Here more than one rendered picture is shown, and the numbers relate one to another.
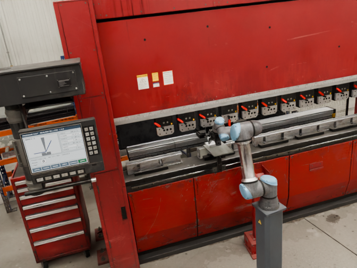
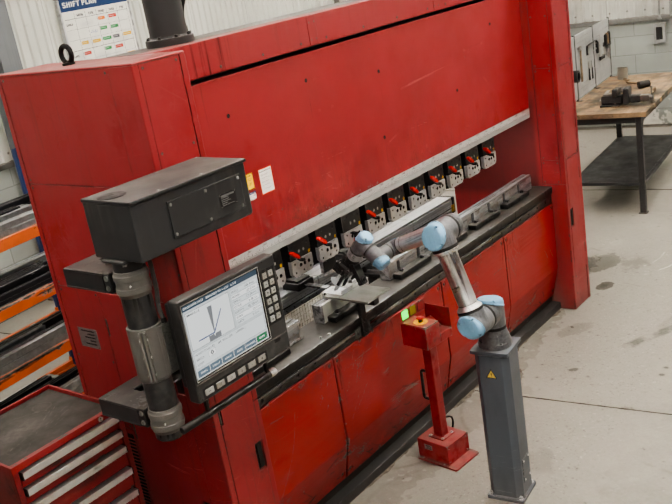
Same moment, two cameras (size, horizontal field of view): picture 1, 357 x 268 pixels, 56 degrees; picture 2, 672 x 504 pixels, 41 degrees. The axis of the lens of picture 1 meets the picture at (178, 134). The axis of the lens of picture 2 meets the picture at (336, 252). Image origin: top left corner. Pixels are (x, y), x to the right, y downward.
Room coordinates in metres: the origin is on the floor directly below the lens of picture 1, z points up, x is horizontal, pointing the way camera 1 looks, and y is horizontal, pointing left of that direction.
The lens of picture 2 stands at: (-0.55, 2.00, 2.53)
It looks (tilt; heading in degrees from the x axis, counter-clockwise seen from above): 18 degrees down; 325
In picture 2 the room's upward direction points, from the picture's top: 10 degrees counter-clockwise
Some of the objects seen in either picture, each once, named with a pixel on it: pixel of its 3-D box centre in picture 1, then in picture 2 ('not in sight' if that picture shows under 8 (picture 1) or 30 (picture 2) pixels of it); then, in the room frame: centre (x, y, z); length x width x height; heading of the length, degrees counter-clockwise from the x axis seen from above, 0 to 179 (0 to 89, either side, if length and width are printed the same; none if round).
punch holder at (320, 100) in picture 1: (322, 94); (449, 171); (3.12, -1.43, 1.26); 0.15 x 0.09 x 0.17; 104
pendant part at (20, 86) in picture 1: (53, 131); (192, 298); (2.05, 0.80, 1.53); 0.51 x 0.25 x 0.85; 103
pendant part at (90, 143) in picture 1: (64, 149); (226, 324); (1.98, 0.73, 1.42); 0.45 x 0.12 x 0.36; 103
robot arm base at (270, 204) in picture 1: (269, 199); (494, 334); (2.07, -0.60, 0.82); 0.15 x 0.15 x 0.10
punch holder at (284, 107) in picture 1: (286, 101); (411, 191); (3.02, -1.05, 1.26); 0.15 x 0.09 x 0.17; 104
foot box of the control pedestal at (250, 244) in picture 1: (257, 243); (447, 445); (2.53, -0.63, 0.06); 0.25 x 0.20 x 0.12; 8
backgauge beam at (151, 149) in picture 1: (237, 131); (336, 267); (3.21, -0.61, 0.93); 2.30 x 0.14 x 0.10; 104
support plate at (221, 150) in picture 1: (218, 148); (356, 292); (2.68, -0.33, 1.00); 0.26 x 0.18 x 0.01; 14
